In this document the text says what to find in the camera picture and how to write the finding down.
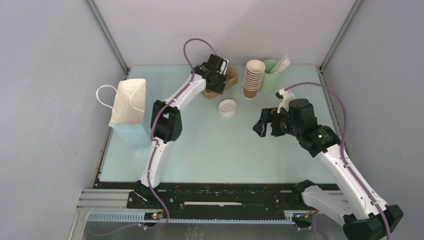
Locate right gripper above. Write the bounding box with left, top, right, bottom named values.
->
left=252, top=106, right=301, bottom=138

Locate white paper bag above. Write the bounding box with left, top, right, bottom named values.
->
left=96, top=78, right=150, bottom=148

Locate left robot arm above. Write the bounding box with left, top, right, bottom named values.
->
left=134, top=54, right=229, bottom=208

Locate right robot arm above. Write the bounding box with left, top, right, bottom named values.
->
left=252, top=98, right=404, bottom=240

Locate green holder cup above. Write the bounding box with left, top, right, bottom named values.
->
left=259, top=59, right=281, bottom=95

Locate stack of paper cups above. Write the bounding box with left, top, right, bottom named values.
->
left=243, top=59, right=266, bottom=99

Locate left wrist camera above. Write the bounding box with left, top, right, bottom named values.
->
left=219, top=58, right=229, bottom=75

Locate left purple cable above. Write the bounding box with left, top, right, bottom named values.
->
left=145, top=38, right=218, bottom=229

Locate purple cable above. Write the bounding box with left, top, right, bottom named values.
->
left=145, top=38, right=218, bottom=229
left=283, top=82, right=393, bottom=240

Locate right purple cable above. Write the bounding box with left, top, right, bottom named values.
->
left=283, top=82, right=393, bottom=240

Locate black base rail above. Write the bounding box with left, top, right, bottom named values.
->
left=77, top=181, right=365, bottom=226

